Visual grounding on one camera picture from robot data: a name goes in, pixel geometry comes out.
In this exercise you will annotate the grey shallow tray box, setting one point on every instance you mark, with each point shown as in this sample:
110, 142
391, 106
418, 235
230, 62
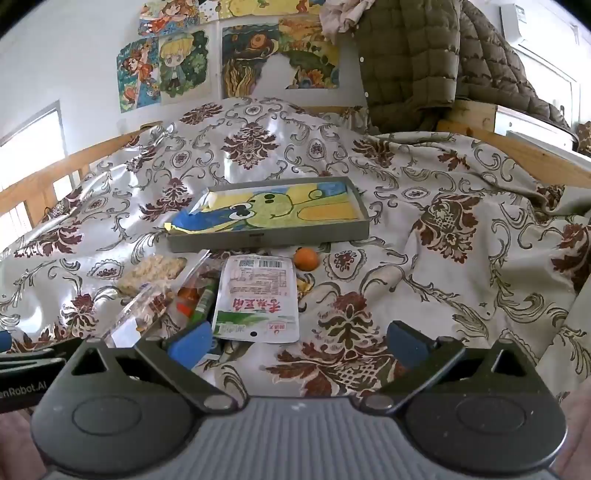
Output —
258, 241

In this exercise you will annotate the olive puffer jacket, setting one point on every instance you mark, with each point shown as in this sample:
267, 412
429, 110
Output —
415, 69

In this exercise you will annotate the pink floral cloth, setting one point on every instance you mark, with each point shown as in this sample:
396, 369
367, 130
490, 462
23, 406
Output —
341, 14

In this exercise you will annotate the swirl pattern wall poster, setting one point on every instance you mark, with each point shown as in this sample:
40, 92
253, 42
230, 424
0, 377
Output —
249, 60

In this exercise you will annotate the pile of snack packets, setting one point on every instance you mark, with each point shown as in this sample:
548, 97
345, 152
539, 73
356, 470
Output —
277, 207

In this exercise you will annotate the floral printed blanket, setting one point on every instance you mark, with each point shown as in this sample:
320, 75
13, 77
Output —
415, 286

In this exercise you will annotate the clear packet of orange-red snacks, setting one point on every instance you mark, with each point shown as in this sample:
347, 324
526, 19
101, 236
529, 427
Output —
189, 300

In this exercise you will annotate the white panel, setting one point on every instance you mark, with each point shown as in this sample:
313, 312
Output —
531, 127

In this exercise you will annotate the red-haired figure wall poster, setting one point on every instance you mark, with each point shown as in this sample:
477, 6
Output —
137, 76

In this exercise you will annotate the rice cracker packet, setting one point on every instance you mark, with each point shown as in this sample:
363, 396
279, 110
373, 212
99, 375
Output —
152, 273

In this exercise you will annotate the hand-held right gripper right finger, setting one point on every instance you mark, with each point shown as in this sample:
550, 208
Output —
408, 346

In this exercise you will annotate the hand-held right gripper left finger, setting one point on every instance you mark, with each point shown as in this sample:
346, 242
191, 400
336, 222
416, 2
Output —
189, 346

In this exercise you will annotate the small cartoon figures wall poster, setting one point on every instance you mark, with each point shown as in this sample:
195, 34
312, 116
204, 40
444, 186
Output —
168, 16

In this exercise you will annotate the white snack packet green print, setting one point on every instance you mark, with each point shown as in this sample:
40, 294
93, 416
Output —
258, 295

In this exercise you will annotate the green stick packet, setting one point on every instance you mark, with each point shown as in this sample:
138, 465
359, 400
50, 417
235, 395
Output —
205, 302

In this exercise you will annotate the clear packet of brown snacks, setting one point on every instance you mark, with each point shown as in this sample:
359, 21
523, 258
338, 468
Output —
138, 316

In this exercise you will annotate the window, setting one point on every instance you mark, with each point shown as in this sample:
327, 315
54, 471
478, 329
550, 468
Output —
27, 138

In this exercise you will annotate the small orange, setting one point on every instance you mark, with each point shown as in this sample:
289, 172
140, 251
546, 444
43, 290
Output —
306, 259

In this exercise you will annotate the white air conditioner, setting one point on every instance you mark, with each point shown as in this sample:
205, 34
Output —
540, 23

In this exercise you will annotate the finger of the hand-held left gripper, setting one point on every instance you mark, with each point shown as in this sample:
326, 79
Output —
5, 341

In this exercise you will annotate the yellow candy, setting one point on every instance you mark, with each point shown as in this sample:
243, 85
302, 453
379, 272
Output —
304, 285

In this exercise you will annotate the yellow wall poster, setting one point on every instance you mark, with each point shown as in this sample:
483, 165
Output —
268, 8

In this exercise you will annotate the blond figure wall poster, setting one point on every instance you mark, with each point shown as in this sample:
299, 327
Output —
184, 64

